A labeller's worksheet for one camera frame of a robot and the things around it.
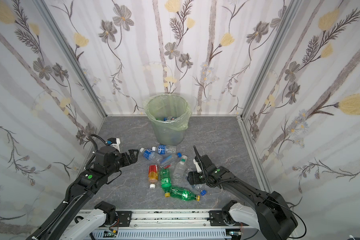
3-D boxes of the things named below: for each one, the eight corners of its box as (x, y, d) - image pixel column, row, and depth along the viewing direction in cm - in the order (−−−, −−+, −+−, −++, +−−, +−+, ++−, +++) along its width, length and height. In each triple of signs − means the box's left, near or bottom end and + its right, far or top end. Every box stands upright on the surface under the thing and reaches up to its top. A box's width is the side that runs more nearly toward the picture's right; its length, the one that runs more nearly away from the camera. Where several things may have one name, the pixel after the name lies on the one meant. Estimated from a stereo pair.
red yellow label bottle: (146, 188, 85) (145, 185, 81) (149, 168, 93) (148, 164, 89) (156, 188, 85) (155, 185, 81) (159, 168, 93) (158, 164, 89)
